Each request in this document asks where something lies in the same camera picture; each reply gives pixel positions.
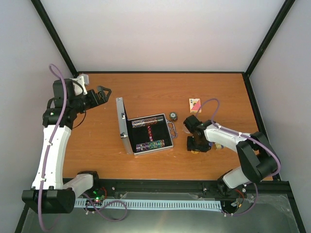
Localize blue gold playing card box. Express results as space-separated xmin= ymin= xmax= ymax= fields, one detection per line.
xmin=212 ymin=143 xmax=225 ymax=150

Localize red dice row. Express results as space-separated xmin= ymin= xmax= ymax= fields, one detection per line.
xmin=147 ymin=125 xmax=154 ymax=142

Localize green led circuit board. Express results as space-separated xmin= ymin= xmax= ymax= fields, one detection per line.
xmin=92 ymin=187 xmax=107 ymax=202

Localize red playing card box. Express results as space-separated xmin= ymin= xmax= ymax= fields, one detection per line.
xmin=189 ymin=98 xmax=202 ymax=113

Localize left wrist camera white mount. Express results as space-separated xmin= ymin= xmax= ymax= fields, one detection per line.
xmin=71 ymin=74 xmax=89 ymax=96

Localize aluminium poker case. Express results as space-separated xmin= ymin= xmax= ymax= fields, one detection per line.
xmin=116 ymin=98 xmax=178 ymax=156

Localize lower poker chip row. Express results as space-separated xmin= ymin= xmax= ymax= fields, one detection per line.
xmin=136 ymin=140 xmax=165 ymax=152

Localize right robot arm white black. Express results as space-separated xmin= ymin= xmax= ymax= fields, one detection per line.
xmin=183 ymin=115 xmax=280 ymax=197

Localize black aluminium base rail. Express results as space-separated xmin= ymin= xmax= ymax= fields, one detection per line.
xmin=96 ymin=179 xmax=293 ymax=200

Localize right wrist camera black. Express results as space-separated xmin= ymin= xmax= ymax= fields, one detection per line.
xmin=183 ymin=115 xmax=202 ymax=133

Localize black frame post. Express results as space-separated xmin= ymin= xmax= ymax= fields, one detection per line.
xmin=245 ymin=0 xmax=295 ymax=78
xmin=31 ymin=0 xmax=78 ymax=77

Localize right black frame post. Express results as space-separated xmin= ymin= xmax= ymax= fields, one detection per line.
xmin=245 ymin=0 xmax=295 ymax=78

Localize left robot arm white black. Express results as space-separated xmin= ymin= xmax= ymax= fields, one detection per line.
xmin=21 ymin=75 xmax=112 ymax=214

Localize clear round acrylic disc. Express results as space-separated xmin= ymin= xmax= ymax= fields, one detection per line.
xmin=182 ymin=125 xmax=189 ymax=134

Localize black table edge frame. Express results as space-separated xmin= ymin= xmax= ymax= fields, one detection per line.
xmin=63 ymin=73 xmax=264 ymax=180

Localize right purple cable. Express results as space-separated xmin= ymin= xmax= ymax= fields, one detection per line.
xmin=195 ymin=98 xmax=282 ymax=216

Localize light blue cable duct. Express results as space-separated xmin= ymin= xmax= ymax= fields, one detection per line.
xmin=74 ymin=198 xmax=222 ymax=212

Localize small poker chip stack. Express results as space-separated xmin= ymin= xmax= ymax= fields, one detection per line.
xmin=169 ymin=112 xmax=178 ymax=122

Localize poker chip row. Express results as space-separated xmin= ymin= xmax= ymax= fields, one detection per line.
xmin=136 ymin=140 xmax=165 ymax=152
xmin=131 ymin=116 xmax=164 ymax=128

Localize left black frame post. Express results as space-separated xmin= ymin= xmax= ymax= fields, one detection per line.
xmin=31 ymin=0 xmax=78 ymax=77

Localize upper poker chip row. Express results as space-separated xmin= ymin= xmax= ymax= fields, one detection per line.
xmin=131 ymin=116 xmax=164 ymax=128

